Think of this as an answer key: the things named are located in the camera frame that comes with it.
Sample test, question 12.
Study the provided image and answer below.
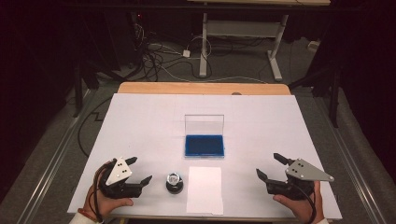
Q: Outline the round stamp with clear knob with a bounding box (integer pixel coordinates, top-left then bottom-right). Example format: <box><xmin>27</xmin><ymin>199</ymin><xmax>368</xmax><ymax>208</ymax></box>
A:
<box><xmin>166</xmin><ymin>172</ymin><xmax>183</xmax><ymax>186</ymax></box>

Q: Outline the right hand-held gripper black cable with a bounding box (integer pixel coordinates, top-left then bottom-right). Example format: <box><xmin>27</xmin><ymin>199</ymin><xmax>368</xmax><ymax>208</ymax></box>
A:
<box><xmin>290</xmin><ymin>181</ymin><xmax>318</xmax><ymax>224</ymax></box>

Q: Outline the black floor cable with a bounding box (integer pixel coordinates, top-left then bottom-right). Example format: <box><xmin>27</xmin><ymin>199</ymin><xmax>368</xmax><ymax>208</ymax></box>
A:
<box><xmin>77</xmin><ymin>97</ymin><xmax>114</xmax><ymax>158</ymax></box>

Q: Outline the white-framed desk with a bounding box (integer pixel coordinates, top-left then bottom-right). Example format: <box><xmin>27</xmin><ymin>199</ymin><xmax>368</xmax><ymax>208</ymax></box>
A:
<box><xmin>186</xmin><ymin>0</ymin><xmax>332</xmax><ymax>82</ymax></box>

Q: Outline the black stand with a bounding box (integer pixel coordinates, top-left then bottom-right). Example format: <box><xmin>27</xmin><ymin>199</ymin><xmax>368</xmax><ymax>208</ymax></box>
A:
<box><xmin>72</xmin><ymin>60</ymin><xmax>101</xmax><ymax>119</ymax></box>
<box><xmin>288</xmin><ymin>60</ymin><xmax>341</xmax><ymax>129</ymax></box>

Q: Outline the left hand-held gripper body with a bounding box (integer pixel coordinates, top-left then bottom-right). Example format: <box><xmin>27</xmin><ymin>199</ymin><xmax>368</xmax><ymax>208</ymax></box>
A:
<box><xmin>98</xmin><ymin>157</ymin><xmax>143</xmax><ymax>199</ymax></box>

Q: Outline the wooden table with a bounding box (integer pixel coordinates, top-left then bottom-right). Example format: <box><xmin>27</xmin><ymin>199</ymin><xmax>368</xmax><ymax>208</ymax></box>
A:
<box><xmin>74</xmin><ymin>81</ymin><xmax>342</xmax><ymax>224</ymax></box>

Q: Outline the metal floor rail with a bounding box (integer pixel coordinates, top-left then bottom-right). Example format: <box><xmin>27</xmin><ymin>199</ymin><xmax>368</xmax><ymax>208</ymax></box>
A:
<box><xmin>313</xmin><ymin>96</ymin><xmax>388</xmax><ymax>224</ymax></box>
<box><xmin>17</xmin><ymin>88</ymin><xmax>98</xmax><ymax>224</ymax></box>

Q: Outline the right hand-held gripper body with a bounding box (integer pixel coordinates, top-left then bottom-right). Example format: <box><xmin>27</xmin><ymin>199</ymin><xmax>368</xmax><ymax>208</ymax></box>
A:
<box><xmin>265</xmin><ymin>158</ymin><xmax>335</xmax><ymax>201</ymax></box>

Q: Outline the person's right hand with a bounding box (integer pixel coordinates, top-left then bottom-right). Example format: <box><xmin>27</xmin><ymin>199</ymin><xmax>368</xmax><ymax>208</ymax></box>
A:
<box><xmin>273</xmin><ymin>180</ymin><xmax>325</xmax><ymax>224</ymax></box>

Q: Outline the red bracelet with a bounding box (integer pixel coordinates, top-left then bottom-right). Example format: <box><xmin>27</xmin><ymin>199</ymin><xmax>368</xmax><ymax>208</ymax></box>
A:
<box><xmin>78</xmin><ymin>207</ymin><xmax>96</xmax><ymax>222</ymax></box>

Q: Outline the white paper sheet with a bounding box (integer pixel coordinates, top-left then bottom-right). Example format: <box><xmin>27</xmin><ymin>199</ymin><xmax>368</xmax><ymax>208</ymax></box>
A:
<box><xmin>186</xmin><ymin>166</ymin><xmax>224</xmax><ymax>216</ymax></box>

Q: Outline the white floor cable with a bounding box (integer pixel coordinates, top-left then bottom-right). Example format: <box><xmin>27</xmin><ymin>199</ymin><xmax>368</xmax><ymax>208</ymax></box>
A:
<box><xmin>158</xmin><ymin>63</ymin><xmax>269</xmax><ymax>85</ymax></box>

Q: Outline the white board table cover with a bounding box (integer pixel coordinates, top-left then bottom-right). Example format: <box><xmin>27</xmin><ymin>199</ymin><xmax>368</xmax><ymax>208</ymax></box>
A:
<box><xmin>66</xmin><ymin>92</ymin><xmax>343</xmax><ymax>221</ymax></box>

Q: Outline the person's left hand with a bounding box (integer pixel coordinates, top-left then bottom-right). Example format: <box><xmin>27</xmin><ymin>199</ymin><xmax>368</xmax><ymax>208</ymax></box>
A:
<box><xmin>82</xmin><ymin>159</ymin><xmax>134</xmax><ymax>219</ymax></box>

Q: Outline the tangle of black floor cables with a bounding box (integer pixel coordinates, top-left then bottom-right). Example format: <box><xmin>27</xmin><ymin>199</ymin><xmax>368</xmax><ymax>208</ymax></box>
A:
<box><xmin>134</xmin><ymin>21</ymin><xmax>213</xmax><ymax>82</ymax></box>

